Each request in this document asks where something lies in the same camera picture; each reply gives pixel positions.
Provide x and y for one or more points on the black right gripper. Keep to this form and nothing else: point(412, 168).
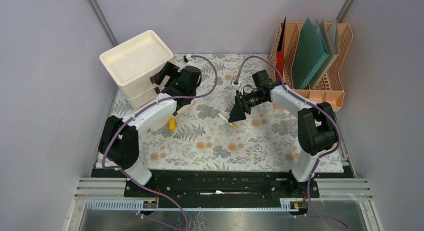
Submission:
point(237, 113)

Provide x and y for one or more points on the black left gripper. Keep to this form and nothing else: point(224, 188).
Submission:
point(169, 70)

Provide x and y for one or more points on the yellow capped white marker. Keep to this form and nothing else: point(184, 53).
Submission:
point(227, 121)

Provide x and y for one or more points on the cream drawer unit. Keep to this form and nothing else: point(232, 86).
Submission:
point(133, 65)

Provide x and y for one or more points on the red file folder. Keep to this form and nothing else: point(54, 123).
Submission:
point(280, 52)

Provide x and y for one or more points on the teal file folder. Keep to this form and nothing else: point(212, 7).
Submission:
point(307, 55)

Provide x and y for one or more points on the beige file folder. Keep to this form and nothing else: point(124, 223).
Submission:
point(330, 42)

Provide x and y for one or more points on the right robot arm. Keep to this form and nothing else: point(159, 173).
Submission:
point(318, 133)

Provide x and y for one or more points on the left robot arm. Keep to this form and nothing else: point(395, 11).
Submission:
point(119, 141)

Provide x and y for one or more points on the floral desk mat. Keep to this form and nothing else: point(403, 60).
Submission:
point(265, 141)

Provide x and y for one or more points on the yellow block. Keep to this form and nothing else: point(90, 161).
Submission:
point(172, 124)

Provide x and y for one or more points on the peach plastic file organizer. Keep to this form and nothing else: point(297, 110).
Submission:
point(326, 85)

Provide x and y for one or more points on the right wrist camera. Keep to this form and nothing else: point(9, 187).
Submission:
point(239, 85)

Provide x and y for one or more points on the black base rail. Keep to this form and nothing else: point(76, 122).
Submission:
point(180, 183)

